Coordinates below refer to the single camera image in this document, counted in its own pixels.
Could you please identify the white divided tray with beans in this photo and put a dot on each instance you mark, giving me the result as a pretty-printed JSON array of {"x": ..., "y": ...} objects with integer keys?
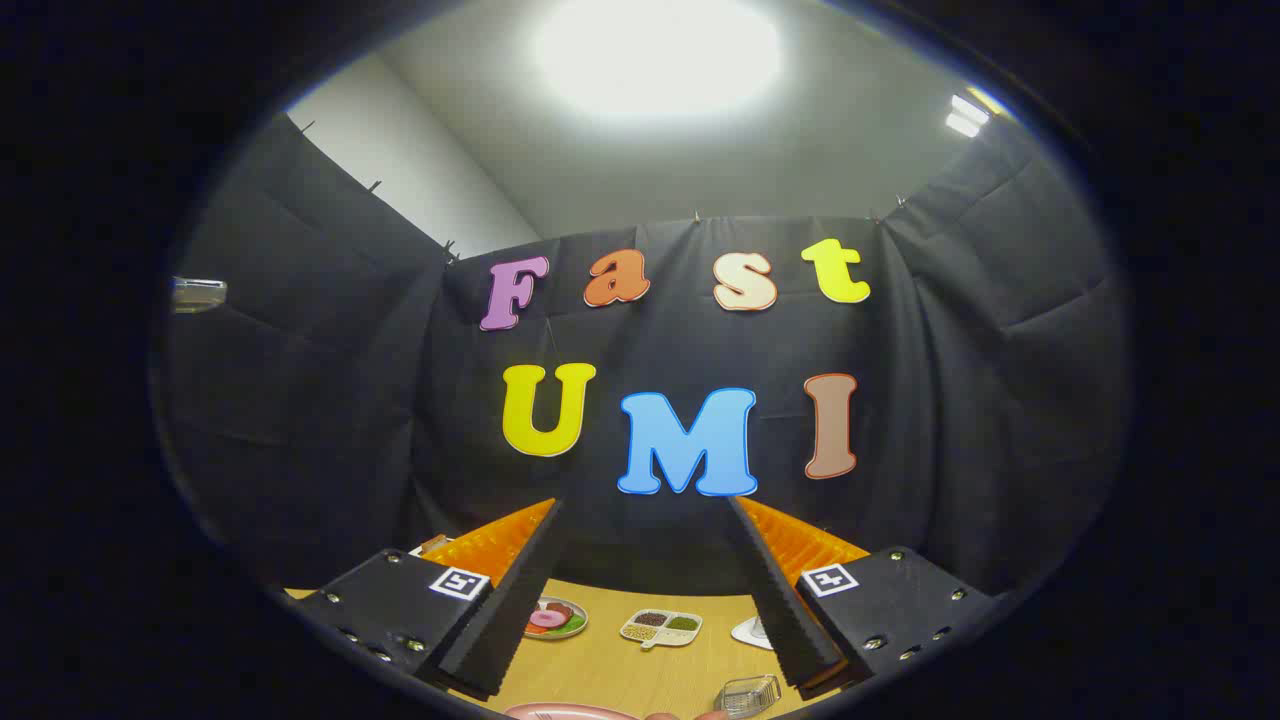
[{"x": 660, "y": 627}]

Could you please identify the pink plate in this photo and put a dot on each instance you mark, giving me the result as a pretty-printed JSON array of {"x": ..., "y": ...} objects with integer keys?
[{"x": 570, "y": 712}]

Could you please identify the cream toaster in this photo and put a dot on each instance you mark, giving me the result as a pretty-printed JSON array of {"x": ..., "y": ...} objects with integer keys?
[{"x": 432, "y": 545}]

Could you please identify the plate of toy food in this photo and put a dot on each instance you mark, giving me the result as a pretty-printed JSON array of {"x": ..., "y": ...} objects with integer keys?
[{"x": 555, "y": 620}]

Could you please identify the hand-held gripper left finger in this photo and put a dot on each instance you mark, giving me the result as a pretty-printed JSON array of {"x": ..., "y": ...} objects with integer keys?
[{"x": 520, "y": 590}]

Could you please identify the small rectangular ceiling light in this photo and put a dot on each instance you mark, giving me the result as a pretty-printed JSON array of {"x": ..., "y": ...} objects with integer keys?
[{"x": 966, "y": 113}]

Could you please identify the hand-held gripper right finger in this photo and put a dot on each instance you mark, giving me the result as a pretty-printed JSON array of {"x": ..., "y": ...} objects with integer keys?
[{"x": 775, "y": 600}]

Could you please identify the white square coaster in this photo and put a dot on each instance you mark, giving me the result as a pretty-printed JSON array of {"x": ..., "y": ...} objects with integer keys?
[{"x": 745, "y": 632}]

